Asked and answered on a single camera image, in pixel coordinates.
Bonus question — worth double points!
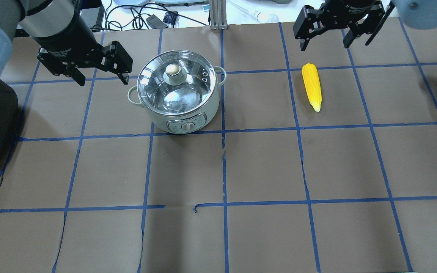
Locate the yellow corn cob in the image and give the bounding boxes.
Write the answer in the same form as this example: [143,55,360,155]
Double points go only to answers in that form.
[301,63,322,112]

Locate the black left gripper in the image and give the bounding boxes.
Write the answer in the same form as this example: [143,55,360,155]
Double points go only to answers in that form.
[38,38,133,86]

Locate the pale green electric pot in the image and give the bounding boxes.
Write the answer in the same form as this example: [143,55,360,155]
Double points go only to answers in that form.
[127,50,228,135]

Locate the black power adapter cables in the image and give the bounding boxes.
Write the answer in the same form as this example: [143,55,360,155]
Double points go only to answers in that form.
[90,4,207,31]

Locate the aluminium frame post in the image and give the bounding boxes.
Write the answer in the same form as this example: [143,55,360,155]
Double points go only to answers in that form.
[208,0,228,31]

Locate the glass pot lid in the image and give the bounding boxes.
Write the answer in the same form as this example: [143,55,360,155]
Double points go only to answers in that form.
[136,50,227,116]

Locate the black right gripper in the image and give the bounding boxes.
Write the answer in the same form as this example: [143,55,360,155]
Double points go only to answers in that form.
[293,0,385,52]

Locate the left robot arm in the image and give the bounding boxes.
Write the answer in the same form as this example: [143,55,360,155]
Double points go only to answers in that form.
[0,0,132,86]

